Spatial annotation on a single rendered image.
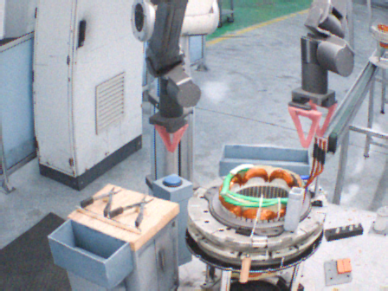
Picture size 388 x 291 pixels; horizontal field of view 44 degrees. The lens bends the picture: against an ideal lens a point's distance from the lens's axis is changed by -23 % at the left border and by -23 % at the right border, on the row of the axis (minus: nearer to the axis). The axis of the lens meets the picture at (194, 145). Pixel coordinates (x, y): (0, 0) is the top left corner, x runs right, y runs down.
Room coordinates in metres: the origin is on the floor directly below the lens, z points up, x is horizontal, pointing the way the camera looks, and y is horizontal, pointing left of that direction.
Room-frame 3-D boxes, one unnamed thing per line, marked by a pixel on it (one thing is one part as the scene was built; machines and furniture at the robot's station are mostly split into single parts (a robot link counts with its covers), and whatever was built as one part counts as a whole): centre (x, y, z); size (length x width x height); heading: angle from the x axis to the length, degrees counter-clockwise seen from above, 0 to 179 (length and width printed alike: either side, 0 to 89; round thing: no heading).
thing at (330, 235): (1.37, -0.49, 0.79); 0.15 x 0.05 x 0.02; 94
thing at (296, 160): (1.39, -0.19, 0.92); 0.25 x 0.11 x 0.28; 82
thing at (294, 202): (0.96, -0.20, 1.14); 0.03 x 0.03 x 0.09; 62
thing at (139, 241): (1.09, 0.16, 1.05); 0.20 x 0.19 x 0.02; 154
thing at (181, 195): (1.30, 0.05, 0.91); 0.07 x 0.07 x 0.25; 41
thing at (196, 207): (1.07, -0.15, 1.09); 0.32 x 0.32 x 0.01
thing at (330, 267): (1.15, -0.43, 0.79); 0.12 x 0.09 x 0.02; 176
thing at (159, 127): (1.33, 0.05, 1.15); 0.07 x 0.07 x 0.09; 62
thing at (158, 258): (1.09, 0.16, 0.91); 0.19 x 0.19 x 0.26; 64
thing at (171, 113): (1.32, 0.05, 1.22); 0.10 x 0.07 x 0.07; 152
